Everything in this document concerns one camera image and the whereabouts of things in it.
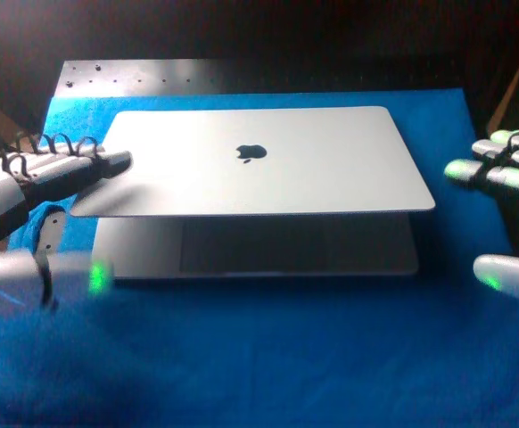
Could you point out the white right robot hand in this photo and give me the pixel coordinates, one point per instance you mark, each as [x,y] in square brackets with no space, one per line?
[518,178]

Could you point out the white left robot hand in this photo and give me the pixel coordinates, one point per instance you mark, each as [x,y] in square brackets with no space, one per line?
[54,176]

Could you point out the silver laptop with apple logo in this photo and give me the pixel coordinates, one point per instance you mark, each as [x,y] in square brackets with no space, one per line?
[286,178]

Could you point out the dark panel with wooden edge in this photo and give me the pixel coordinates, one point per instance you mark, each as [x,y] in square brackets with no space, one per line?
[516,82]

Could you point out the blue cloth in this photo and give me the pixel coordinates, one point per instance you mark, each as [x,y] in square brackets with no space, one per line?
[259,356]

